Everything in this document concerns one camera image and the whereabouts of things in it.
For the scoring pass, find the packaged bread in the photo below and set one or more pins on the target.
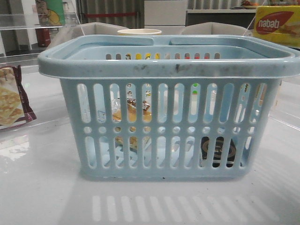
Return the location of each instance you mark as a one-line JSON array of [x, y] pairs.
[[131, 116]]

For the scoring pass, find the light blue plastic basket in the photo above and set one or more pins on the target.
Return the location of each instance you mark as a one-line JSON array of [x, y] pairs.
[[196, 85]]

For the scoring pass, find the white refrigerator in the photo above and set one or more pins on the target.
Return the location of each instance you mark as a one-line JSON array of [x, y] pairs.
[[165, 12]]

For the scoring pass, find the grey armchair on right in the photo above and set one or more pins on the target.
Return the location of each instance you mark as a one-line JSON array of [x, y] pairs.
[[215, 28]]

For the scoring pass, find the grey armchair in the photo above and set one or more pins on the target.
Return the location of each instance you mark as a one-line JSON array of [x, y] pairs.
[[215, 28], [94, 28]]

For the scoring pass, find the red fire extinguisher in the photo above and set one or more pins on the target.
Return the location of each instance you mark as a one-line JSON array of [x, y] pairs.
[[43, 37]]

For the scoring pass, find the dark grey counter cabinet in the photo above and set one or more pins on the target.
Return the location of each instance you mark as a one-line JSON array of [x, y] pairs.
[[240, 17]]

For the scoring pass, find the maroon cracker snack packet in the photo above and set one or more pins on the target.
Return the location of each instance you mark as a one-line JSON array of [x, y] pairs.
[[15, 109]]

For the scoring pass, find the green cartoon label bottle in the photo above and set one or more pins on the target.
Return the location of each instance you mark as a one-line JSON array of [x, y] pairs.
[[50, 12]]

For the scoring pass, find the plate of fruit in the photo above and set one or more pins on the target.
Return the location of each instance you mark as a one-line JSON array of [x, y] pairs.
[[249, 4]]

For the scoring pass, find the clear acrylic display shelf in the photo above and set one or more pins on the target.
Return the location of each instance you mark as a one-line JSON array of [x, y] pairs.
[[17, 22]]

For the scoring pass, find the yellow nabati wafer box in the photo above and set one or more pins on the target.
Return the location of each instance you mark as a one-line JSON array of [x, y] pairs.
[[278, 24]]

